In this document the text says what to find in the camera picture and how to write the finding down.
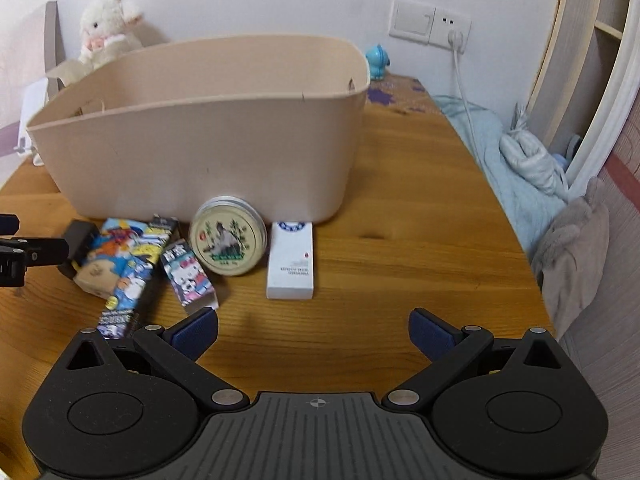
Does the cartoon bear tissue pack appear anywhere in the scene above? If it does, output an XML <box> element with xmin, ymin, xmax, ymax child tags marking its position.
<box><xmin>74</xmin><ymin>218</ymin><xmax>148</xmax><ymax>299</ymax></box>

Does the white plug and cable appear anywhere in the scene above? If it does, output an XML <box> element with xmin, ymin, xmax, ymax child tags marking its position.
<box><xmin>446</xmin><ymin>29</ymin><xmax>490</xmax><ymax>176</ymax></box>

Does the round green tin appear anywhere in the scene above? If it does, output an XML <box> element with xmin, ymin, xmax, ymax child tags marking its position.
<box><xmin>188</xmin><ymin>196</ymin><xmax>268</xmax><ymax>276</ymax></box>

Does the white phone stand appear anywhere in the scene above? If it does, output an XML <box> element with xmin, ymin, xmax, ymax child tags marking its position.
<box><xmin>14</xmin><ymin>78</ymin><xmax>49</xmax><ymax>167</ymax></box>

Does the beige plastic storage bin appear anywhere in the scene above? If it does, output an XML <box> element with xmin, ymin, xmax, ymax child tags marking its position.
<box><xmin>27</xmin><ymin>35</ymin><xmax>370</xmax><ymax>222</ymax></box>

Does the pink headboard panel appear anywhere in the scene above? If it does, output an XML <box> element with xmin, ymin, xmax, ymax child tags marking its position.
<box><xmin>1</xmin><ymin>0</ymin><xmax>64</xmax><ymax>156</ymax></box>

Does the small hello kitty box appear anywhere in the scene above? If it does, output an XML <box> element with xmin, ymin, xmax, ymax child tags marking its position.
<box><xmin>160</xmin><ymin>240</ymin><xmax>218</xmax><ymax>315</ymax></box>

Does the gold tissue box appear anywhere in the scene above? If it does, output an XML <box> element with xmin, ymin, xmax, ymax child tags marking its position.
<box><xmin>46</xmin><ymin>58</ymin><xmax>94</xmax><ymax>90</ymax></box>

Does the purple patterned cloth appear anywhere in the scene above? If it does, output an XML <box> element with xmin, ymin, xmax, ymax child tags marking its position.
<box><xmin>366</xmin><ymin>73</ymin><xmax>442</xmax><ymax>116</ymax></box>

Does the long cartoon snoopy box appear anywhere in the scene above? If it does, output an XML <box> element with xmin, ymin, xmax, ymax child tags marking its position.
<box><xmin>98</xmin><ymin>214</ymin><xmax>179</xmax><ymax>340</ymax></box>

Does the grey plush blanket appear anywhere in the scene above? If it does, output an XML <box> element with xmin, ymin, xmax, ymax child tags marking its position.
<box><xmin>532</xmin><ymin>177</ymin><xmax>610</xmax><ymax>339</ymax></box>

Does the white rectangular box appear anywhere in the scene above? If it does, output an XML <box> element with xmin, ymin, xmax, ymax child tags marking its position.
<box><xmin>266</xmin><ymin>221</ymin><xmax>314</xmax><ymax>300</ymax></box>

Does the blue elephant figurine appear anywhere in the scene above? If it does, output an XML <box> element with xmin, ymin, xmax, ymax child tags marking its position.
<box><xmin>364</xmin><ymin>44</ymin><xmax>390</xmax><ymax>80</ymax></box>

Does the white wall switch socket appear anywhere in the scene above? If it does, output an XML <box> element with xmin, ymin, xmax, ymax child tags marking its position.
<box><xmin>388</xmin><ymin>0</ymin><xmax>472</xmax><ymax>53</ymax></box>

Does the white plush lamb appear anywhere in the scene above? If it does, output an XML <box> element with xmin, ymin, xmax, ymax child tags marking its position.
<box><xmin>78</xmin><ymin>0</ymin><xmax>143</xmax><ymax>70</ymax></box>

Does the silver grey jacket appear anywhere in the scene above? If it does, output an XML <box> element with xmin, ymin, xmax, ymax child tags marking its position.
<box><xmin>499</xmin><ymin>104</ymin><xmax>568</xmax><ymax>203</ymax></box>

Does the light blue blanket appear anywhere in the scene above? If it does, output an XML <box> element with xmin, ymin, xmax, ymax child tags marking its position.
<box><xmin>433</xmin><ymin>96</ymin><xmax>566</xmax><ymax>260</ymax></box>

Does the white wooden shelf frame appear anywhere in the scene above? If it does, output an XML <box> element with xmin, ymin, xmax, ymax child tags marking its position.
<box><xmin>527</xmin><ymin>0</ymin><xmax>639</xmax><ymax>197</ymax></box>

